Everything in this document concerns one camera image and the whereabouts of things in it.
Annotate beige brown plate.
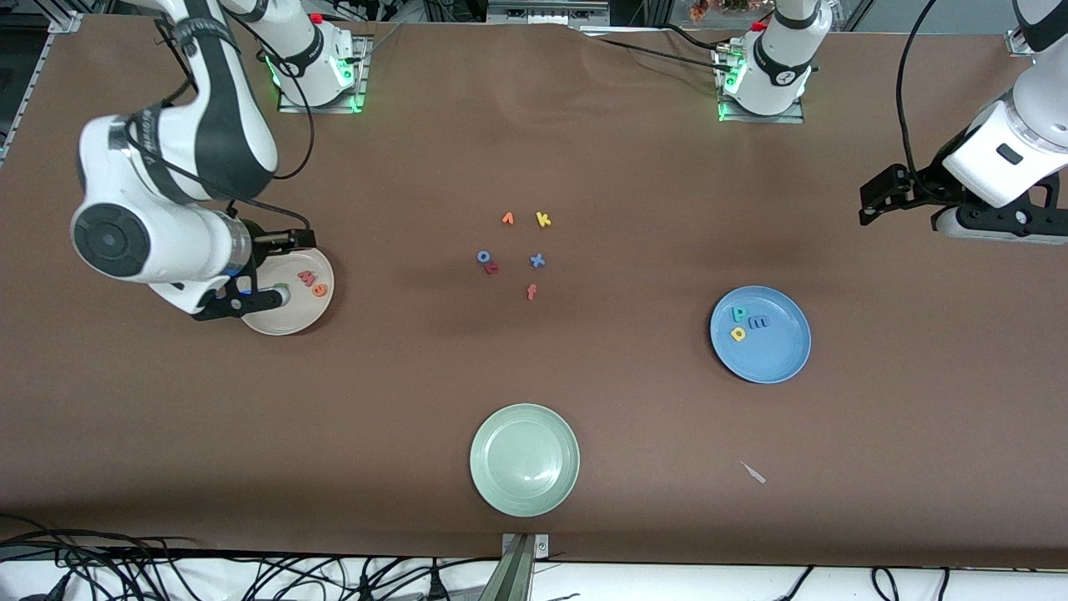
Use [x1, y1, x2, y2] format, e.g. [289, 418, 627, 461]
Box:
[240, 247, 335, 336]

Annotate blue plate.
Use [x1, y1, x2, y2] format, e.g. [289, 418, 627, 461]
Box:
[710, 285, 812, 385]

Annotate orange dried flowers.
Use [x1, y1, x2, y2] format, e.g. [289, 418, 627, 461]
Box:
[688, 0, 752, 23]

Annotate brown table cover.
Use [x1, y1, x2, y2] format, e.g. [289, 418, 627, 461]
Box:
[0, 15, 1068, 570]

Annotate pale green plate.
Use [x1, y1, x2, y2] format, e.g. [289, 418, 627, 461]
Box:
[470, 404, 581, 518]

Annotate grey equipment box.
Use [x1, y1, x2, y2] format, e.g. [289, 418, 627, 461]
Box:
[487, 0, 611, 25]

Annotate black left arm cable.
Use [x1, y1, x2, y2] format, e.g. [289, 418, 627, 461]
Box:
[896, 0, 940, 181]

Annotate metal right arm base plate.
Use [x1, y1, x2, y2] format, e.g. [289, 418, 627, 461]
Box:
[278, 33, 369, 114]

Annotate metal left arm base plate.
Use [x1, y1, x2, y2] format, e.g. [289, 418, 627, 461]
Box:
[716, 42, 807, 125]

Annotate black base power cable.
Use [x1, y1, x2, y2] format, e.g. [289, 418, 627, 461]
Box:
[576, 25, 732, 76]

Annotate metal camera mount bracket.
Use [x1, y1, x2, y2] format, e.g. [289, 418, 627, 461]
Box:
[478, 533, 552, 601]

